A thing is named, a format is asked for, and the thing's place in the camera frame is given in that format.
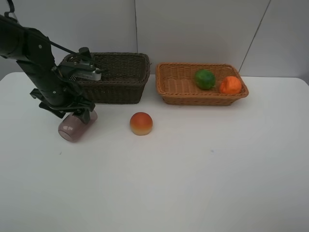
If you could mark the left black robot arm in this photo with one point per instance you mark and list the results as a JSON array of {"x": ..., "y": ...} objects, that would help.
[{"x": 32, "y": 52}]

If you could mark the light orange wicker basket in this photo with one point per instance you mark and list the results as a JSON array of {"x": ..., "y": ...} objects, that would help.
[{"x": 175, "y": 83}]

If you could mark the translucent purple plastic cup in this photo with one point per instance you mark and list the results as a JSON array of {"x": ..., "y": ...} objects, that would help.
[{"x": 72, "y": 128}]

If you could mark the orange tangerine fruit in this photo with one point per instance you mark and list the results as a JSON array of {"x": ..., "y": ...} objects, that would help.
[{"x": 230, "y": 85}]

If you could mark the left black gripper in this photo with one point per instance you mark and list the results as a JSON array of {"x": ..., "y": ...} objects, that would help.
[{"x": 59, "y": 95}]

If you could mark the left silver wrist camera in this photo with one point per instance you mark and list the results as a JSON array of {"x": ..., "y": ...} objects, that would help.
[{"x": 80, "y": 66}]

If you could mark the dark brown wicker basket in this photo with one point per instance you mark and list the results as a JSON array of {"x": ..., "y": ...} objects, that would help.
[{"x": 122, "y": 83}]

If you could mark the red yellow peach fruit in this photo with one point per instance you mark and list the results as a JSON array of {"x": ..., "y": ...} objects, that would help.
[{"x": 141, "y": 124}]

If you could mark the green mango fruit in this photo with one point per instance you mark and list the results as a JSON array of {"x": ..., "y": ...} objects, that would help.
[{"x": 205, "y": 79}]

